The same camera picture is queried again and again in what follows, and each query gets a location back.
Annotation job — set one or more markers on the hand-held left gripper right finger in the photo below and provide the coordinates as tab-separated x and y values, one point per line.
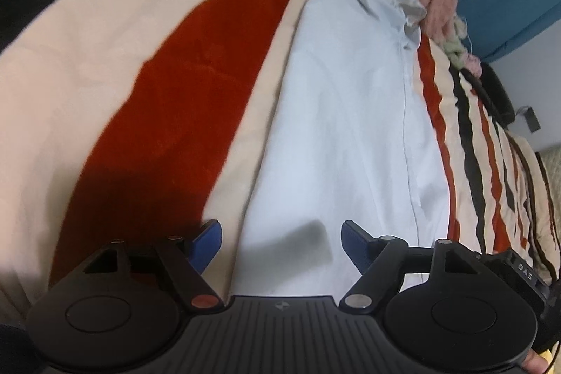
355	244

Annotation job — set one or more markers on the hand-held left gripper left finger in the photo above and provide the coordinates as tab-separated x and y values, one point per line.
208	243

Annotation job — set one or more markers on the white shirt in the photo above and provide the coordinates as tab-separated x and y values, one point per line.
350	137

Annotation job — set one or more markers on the person's right hand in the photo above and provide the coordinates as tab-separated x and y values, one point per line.
535	364

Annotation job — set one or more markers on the cream quilted pillow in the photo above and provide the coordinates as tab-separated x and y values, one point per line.
553	190

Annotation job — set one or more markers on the black cushion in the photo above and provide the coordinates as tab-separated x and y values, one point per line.
495	93

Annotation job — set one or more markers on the striped fleece blanket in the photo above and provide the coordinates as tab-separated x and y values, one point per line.
131	71

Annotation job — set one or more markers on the pale green garment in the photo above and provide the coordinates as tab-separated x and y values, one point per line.
458	45

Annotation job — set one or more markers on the wall socket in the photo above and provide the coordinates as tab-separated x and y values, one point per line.
530	119

